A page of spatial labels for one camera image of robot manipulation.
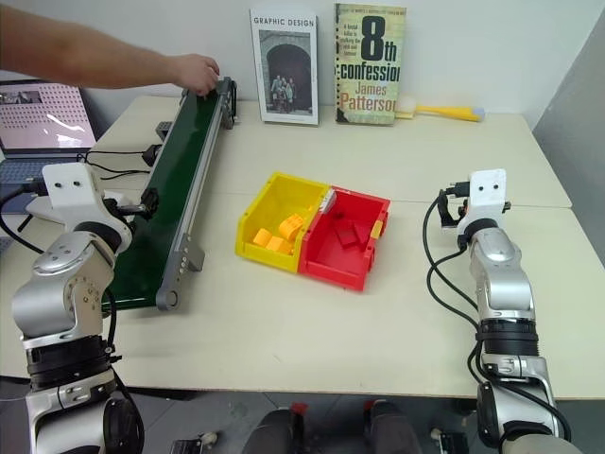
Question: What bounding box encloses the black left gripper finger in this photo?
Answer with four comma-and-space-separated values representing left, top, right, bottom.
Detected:
139, 187, 160, 220

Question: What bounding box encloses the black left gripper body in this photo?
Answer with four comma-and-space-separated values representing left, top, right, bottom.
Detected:
101, 196, 144, 218

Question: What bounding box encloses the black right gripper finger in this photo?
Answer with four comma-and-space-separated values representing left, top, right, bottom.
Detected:
437, 188, 462, 229

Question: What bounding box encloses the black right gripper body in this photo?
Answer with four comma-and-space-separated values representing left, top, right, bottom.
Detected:
447, 181, 472, 212

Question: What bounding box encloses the green conveyor belt unit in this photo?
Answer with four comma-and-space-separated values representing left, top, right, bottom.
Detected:
100, 77, 240, 313

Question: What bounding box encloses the person's bare right hand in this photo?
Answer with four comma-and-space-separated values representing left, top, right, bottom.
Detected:
173, 53, 221, 98

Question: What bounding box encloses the red flat square block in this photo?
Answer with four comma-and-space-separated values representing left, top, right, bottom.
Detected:
332, 226, 360, 249

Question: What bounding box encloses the red plastic bin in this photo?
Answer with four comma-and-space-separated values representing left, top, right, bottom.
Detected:
296, 184, 392, 292

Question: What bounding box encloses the open laptop with pink screen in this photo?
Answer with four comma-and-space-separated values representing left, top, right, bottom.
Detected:
0, 79, 98, 200

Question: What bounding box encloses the yellow plastic bin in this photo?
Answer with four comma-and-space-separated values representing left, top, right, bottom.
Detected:
234, 170, 332, 276

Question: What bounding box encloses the grey partition panel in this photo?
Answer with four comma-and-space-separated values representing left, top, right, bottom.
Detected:
529, 13, 605, 280

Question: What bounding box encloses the yellow ridged block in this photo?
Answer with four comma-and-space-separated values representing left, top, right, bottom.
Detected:
277, 213, 304, 240

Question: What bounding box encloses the Graphic Design white book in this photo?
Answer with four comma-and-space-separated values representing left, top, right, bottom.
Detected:
249, 7, 321, 127

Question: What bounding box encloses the dark rounded shape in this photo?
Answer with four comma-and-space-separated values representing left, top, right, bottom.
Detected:
253, 407, 304, 454

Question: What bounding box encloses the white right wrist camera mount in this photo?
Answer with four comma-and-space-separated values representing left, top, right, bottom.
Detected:
459, 167, 510, 234

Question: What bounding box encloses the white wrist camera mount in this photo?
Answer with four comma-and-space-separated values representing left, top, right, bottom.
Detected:
459, 167, 510, 234
41, 162, 106, 224

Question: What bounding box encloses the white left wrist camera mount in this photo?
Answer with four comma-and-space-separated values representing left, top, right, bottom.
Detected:
41, 162, 106, 224

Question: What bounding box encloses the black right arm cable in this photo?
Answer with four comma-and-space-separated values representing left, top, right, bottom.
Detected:
423, 196, 486, 385

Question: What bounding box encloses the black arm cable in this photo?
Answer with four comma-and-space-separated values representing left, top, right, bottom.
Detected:
423, 196, 486, 385
0, 182, 48, 254
100, 287, 146, 454

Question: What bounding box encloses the yellow handled dish brush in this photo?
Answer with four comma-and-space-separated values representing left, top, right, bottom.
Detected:
394, 94, 488, 124

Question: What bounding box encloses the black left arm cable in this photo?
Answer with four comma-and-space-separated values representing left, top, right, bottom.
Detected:
0, 182, 48, 254
100, 287, 146, 454

